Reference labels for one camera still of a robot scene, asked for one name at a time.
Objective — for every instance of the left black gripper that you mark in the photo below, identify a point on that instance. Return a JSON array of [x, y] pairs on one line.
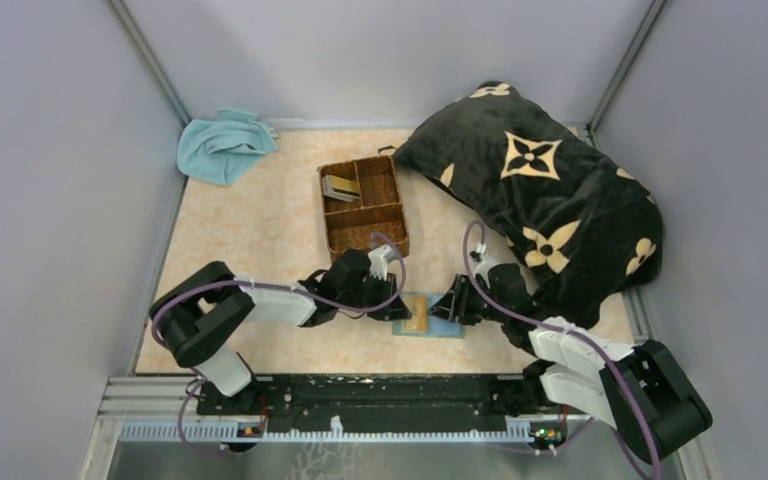
[[394, 311]]

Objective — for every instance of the light blue cloth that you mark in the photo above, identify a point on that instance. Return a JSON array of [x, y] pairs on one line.
[[220, 151]]

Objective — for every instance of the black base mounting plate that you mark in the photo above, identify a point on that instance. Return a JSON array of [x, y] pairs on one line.
[[457, 403]]

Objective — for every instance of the aluminium frame rail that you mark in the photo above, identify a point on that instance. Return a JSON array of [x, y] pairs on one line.
[[161, 406]]

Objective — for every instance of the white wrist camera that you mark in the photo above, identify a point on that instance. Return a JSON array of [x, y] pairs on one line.
[[380, 258], [482, 258]]

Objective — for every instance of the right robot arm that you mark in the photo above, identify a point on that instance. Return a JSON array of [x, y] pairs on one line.
[[638, 390]]

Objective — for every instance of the black floral pillow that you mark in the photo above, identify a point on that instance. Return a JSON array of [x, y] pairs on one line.
[[580, 223]]

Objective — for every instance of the brown woven divided basket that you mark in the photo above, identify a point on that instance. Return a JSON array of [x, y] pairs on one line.
[[378, 209]]

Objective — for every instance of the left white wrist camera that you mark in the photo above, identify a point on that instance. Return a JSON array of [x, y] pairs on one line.
[[380, 258]]

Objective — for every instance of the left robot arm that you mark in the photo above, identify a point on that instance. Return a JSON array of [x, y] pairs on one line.
[[195, 320]]

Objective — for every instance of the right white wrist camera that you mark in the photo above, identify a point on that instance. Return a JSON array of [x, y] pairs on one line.
[[482, 258]]

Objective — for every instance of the gold card stack in basket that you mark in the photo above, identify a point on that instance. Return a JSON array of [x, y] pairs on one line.
[[341, 189]]

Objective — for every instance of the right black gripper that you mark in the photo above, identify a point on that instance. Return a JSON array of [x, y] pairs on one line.
[[454, 305]]

